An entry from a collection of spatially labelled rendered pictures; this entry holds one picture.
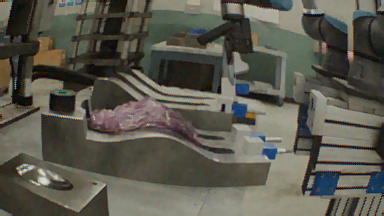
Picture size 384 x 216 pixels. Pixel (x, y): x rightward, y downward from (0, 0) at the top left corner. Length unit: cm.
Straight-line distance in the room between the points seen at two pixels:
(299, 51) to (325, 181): 674
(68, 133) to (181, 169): 24
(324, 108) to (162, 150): 38
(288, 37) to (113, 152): 696
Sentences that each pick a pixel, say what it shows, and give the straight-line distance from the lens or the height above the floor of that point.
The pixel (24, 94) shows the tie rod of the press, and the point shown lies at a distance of 155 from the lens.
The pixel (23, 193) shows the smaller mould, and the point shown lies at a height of 86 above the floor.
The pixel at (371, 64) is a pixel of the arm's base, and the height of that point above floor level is 111.
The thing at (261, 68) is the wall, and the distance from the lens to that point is 772.
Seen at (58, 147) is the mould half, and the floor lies 84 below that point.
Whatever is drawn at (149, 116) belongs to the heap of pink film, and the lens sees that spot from 96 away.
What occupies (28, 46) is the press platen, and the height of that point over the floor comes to 102.
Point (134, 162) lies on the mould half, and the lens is 90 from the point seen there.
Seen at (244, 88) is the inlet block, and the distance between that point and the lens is 136.
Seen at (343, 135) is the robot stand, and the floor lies 91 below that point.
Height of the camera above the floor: 111
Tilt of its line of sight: 10 degrees down
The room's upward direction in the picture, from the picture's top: 7 degrees clockwise
